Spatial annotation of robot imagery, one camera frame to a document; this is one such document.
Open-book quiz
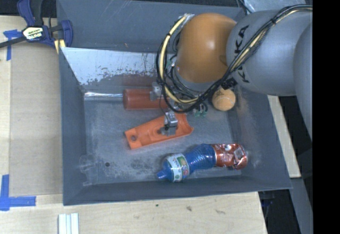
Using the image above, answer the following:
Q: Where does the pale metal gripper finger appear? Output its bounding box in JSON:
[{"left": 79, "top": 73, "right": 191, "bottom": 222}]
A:
[
  {"left": 149, "top": 81, "right": 163, "bottom": 102},
  {"left": 162, "top": 111, "right": 179, "bottom": 137}
]

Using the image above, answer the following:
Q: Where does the orange flat block with hole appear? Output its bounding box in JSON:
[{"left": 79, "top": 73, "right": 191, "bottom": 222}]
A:
[{"left": 124, "top": 112, "right": 195, "bottom": 151}]

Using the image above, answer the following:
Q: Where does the blue plastic bottle with label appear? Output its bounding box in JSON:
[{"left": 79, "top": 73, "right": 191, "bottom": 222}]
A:
[{"left": 156, "top": 143, "right": 217, "bottom": 183}]

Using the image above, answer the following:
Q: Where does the orange-yellow tennis ball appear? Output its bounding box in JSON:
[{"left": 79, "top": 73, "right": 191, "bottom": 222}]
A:
[{"left": 211, "top": 88, "right": 237, "bottom": 112}]

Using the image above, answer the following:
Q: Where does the clear plastic tube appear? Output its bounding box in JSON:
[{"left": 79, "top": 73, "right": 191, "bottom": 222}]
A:
[{"left": 84, "top": 91, "right": 124, "bottom": 102}]

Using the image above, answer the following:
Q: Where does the grey metal bin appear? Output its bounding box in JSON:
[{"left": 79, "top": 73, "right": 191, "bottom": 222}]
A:
[{"left": 55, "top": 0, "right": 293, "bottom": 206}]

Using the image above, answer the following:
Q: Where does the crushed red-orange drink can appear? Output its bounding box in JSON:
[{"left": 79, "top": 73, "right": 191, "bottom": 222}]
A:
[{"left": 211, "top": 143, "right": 249, "bottom": 171}]

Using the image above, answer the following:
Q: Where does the pale wood board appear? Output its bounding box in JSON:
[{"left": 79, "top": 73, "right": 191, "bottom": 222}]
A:
[{"left": 8, "top": 41, "right": 64, "bottom": 198}]

